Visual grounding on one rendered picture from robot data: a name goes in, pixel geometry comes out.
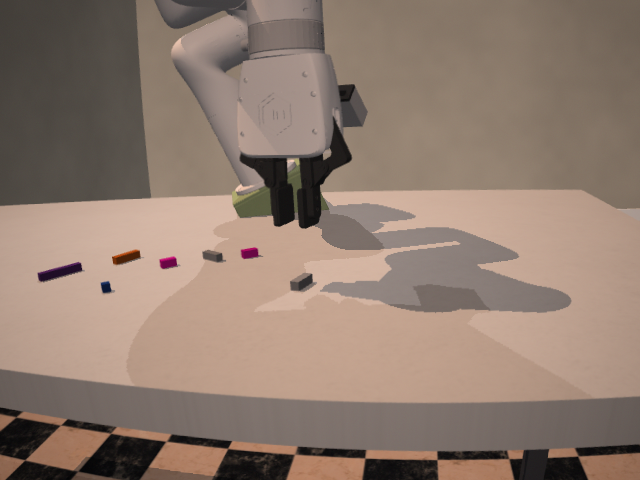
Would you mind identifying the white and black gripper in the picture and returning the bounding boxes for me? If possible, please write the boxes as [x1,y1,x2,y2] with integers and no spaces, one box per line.
[237,49,352,229]

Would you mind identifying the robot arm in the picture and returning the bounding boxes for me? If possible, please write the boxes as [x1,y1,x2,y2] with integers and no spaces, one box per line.
[154,0,368,195]

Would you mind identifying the purple rod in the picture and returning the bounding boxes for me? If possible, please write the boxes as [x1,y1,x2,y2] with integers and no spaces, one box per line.
[37,262,82,282]

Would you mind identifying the magenta rectangular block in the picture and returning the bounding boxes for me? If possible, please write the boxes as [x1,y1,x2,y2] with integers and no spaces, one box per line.
[241,247,258,259]
[160,257,177,269]

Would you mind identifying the orange rectangular bar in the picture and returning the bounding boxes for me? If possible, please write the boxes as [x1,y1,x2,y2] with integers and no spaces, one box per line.
[112,250,140,265]

